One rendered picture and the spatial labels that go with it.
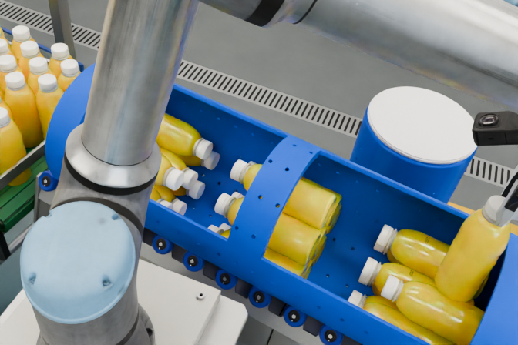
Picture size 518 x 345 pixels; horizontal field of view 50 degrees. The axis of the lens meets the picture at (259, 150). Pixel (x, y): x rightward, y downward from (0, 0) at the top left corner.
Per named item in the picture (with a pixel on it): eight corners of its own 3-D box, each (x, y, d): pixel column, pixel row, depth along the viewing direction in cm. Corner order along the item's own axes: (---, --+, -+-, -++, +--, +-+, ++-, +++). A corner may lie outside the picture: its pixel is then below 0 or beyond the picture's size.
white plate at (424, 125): (486, 171, 127) (484, 175, 127) (472, 97, 146) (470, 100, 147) (367, 149, 128) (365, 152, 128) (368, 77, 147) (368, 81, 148)
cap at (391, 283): (398, 285, 91) (388, 279, 91) (388, 304, 92) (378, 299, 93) (401, 276, 95) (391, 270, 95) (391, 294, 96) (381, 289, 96)
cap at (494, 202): (478, 209, 80) (483, 201, 79) (492, 199, 83) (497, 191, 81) (501, 226, 78) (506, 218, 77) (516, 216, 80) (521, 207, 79)
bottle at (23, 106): (51, 136, 138) (38, 80, 125) (30, 152, 133) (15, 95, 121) (29, 125, 140) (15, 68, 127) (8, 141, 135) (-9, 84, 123)
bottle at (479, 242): (425, 280, 92) (464, 206, 80) (449, 262, 95) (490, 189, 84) (459, 310, 88) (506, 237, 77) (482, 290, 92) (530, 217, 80)
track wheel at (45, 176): (56, 176, 118) (62, 175, 120) (40, 167, 119) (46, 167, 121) (49, 195, 119) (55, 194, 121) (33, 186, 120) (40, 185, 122)
